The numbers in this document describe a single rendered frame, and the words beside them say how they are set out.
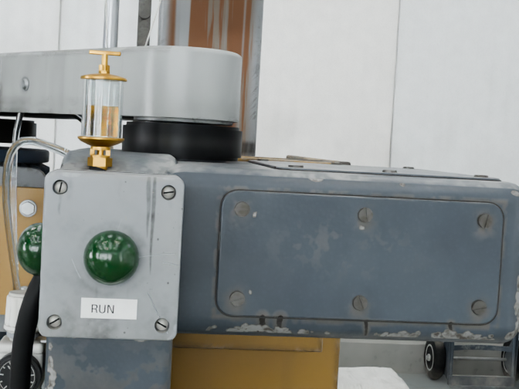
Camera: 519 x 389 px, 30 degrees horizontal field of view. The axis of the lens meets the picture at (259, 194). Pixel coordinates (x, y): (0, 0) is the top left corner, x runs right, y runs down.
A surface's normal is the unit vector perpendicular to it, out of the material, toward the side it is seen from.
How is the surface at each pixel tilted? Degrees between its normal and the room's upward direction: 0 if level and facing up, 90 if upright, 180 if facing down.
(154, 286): 90
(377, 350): 90
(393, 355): 90
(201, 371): 90
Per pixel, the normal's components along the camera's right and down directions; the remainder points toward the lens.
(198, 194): 0.11, 0.06
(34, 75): -0.70, 0.00
